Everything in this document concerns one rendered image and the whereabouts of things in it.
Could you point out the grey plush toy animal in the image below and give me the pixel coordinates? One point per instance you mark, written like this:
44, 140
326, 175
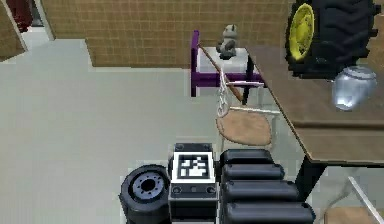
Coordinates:
228, 41

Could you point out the black tyre with yellow rim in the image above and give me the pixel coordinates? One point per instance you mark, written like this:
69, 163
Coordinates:
333, 36

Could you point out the brown wooden table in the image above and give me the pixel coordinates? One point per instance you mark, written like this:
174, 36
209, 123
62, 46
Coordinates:
320, 110

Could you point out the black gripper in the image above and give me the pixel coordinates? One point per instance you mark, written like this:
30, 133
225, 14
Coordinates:
146, 191

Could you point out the brown baseball bat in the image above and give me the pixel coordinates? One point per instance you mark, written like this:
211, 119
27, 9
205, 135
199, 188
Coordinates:
220, 70

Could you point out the white chair with tan seat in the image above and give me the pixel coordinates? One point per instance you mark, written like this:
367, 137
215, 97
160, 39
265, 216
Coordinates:
245, 128

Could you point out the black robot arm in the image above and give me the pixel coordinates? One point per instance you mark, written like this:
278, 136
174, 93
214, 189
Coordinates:
253, 186

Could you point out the dark red cabinet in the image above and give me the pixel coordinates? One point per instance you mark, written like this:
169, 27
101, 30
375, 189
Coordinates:
20, 13

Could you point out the silver glass jar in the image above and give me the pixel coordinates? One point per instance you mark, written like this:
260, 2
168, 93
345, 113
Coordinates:
353, 87

